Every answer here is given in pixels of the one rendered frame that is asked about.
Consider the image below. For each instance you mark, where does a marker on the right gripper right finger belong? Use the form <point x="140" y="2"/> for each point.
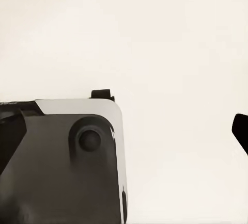
<point x="240" y="130"/>

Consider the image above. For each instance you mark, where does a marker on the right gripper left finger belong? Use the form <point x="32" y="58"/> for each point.
<point x="12" y="131"/>

